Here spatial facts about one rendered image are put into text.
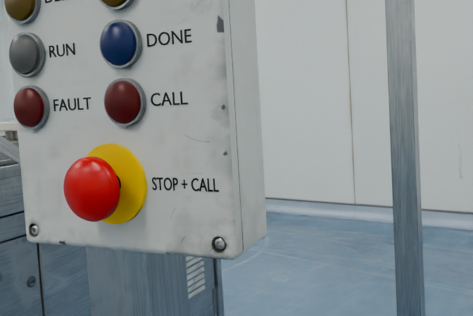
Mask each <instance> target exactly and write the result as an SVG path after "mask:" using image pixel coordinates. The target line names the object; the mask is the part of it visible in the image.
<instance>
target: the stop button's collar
mask: <svg viewBox="0 0 473 316"><path fill-rule="evenodd" d="M90 156H94V157H98V158H101V159H103V160H105V161H106V162H107V163H108V164H109V165H110V166H111V167H112V168H113V170H114V171H115V173H116V175H117V176H118V177H119V179H120V183H121V188H120V200H119V203H118V206H117V208H116V209H115V211H114V213H113V214H112V215H111V216H110V217H108V218H106V219H105V220H102V221H104V222H107V223H109V224H114V225H115V224H121V223H124V222H128V221H130V220H131V219H133V218H134V217H136V216H137V215H138V213H139V212H140V211H141V209H142V207H143V205H144V202H145V200H146V192H147V183H146V175H145V173H144V169H143V167H142V165H141V163H140V162H139V160H138V158H137V157H136V156H135V155H134V154H133V152H131V151H130V150H129V149H128V148H125V147H124V146H121V145H118V144H103V145H100V146H97V147H96V148H94V149H92V150H91V151H90V152H89V153H88V155H87V157H90ZM153 179H155V180H157V179H159V185H160V180H161V179H163V178H162V177H157V178H155V177H154V178H153ZM153 179H152V182H153V184H154V185H155V187H156V188H153V190H156V189H157V186H156V183H155V182H154V181H153ZM167 179H168V180H169V181H170V188H169V189H167V188H166V186H165V181H166V180H167ZM174 179H175V180H176V181H177V178H172V181H171V180H170V178H168V177H167V178H165V180H164V187H165V189H166V190H168V191H169V190H171V188H172V182H173V191H174V190H175V185H177V184H178V181H177V183H176V184H175V182H174ZM194 180H197V181H198V179H197V178H194V179H192V181H191V187H192V189H193V190H194V191H198V190H199V188H198V189H195V188H194V187H193V181H194ZM207 180H208V190H207V188H206V185H205V182H204V180H203V178H202V180H201V186H200V190H199V191H201V187H203V188H205V190H206V191H213V190H209V179H207ZM202 183H203V185H204V186H202ZM160 190H161V185H160Z"/></svg>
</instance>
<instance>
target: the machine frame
mask: <svg viewBox="0 0 473 316"><path fill-rule="evenodd" d="M385 13H386V49H387V68H388V86H389V122H390V141H391V177H392V196H393V232H394V251H395V269H396V305H397V316H425V303H424V263H423V242H422V202H421V181H420V142H419V121H418V100H417V61H416V40H415V0H385ZM86 251H87V268H88V278H89V295H90V304H91V314H92V316H190V314H189V293H188V281H187V261H186V256H184V255H168V254H159V253H145V252H136V251H120V250H112V249H104V248H88V247H86Z"/></svg>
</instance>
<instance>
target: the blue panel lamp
mask: <svg viewBox="0 0 473 316"><path fill-rule="evenodd" d="M136 46H137V42H136V37H135V35H134V32H133V30H132V28H131V27H130V26H129V25H128V24H126V23H123V22H115V23H112V24H110V25H109V26H108V27H107V28H106V29H105V30H104V31H103V34H102V36H101V51H102V54H103V56H104V57H105V59H106V60H107V61H108V62H110V63H112V64H113V65H119V66H121V65H125V64H127V63H128V62H130V60H131V59H132V57H133V55H134V53H135V51H136Z"/></svg>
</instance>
